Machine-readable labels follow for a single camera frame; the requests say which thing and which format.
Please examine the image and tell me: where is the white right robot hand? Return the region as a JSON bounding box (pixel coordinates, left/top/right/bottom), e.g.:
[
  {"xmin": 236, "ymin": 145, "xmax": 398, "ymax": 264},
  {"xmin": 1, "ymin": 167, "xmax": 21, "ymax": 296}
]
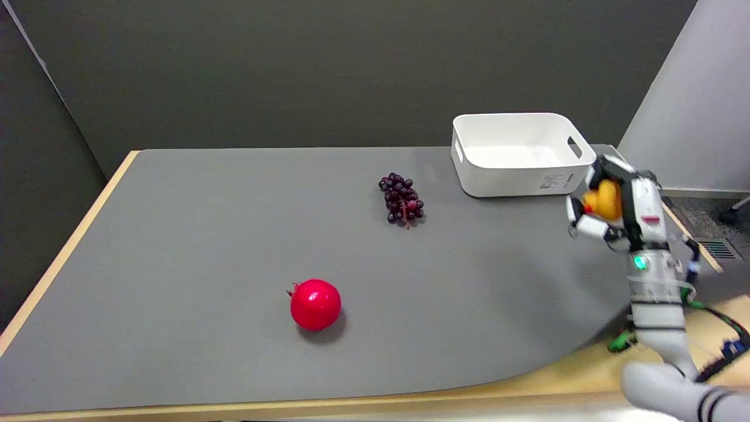
[{"xmin": 565, "ymin": 155, "xmax": 672, "ymax": 257}]

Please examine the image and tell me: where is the yellow rubber duck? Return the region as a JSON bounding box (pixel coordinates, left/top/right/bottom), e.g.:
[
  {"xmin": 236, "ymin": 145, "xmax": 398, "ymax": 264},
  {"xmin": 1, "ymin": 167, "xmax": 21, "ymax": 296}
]
[{"xmin": 582, "ymin": 179, "xmax": 623, "ymax": 222}]

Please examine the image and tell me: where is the white plastic storage box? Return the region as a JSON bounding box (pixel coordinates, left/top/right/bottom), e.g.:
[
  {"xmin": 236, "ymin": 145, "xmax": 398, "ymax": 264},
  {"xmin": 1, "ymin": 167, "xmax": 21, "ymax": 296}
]
[{"xmin": 451, "ymin": 113, "xmax": 598, "ymax": 198}]

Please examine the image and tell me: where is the dark purple grape bunch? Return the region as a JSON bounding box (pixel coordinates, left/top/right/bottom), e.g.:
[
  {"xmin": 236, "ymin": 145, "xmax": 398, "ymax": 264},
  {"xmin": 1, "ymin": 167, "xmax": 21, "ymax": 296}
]
[{"xmin": 379, "ymin": 172, "xmax": 425, "ymax": 229}]

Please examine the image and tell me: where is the grey table mat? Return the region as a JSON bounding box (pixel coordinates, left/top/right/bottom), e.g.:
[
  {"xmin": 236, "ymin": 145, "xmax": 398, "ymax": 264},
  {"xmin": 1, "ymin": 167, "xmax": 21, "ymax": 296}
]
[{"xmin": 0, "ymin": 144, "xmax": 724, "ymax": 416}]

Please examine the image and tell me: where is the red pomegranate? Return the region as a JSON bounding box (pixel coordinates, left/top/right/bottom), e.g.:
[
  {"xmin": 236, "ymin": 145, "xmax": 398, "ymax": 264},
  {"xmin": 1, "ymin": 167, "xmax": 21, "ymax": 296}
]
[{"xmin": 287, "ymin": 278, "xmax": 342, "ymax": 332}]

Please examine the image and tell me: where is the green robot cable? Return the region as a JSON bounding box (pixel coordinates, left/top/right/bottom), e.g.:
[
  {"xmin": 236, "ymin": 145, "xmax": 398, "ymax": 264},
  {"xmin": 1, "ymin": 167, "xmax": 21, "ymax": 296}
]
[{"xmin": 607, "ymin": 299, "xmax": 750, "ymax": 353}]

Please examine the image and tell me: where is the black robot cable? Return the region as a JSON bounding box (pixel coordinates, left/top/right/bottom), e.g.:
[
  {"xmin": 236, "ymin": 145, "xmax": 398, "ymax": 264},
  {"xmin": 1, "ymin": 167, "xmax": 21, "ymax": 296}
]
[{"xmin": 680, "ymin": 234, "xmax": 750, "ymax": 383}]

